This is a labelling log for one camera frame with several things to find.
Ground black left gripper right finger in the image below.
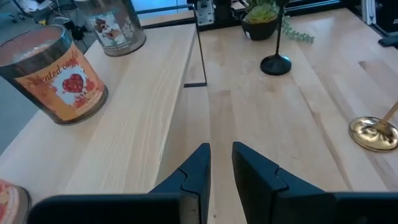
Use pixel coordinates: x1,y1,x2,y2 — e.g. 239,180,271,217
231,141,398,224

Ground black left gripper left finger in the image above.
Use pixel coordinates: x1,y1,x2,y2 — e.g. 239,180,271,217
27,142,212,224

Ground gold candlestick holder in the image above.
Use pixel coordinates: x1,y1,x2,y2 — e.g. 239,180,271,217
348,101,398,153

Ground black candlestick holder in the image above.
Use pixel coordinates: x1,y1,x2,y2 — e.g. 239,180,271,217
260,0,292,77

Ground orange label candle tin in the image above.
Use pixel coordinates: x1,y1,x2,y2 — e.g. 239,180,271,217
0,24,109,126
0,179,32,224

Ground silver candle tin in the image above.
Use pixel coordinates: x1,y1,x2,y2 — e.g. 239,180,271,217
73,0,147,58

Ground wooden shelf riser black legs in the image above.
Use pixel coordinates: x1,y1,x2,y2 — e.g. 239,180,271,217
0,3,208,203

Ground succulent plant in black pot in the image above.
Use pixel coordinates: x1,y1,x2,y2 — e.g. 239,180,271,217
241,0,315,44

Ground silver metal bracket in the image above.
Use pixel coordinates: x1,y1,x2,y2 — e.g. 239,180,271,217
197,0,216,27

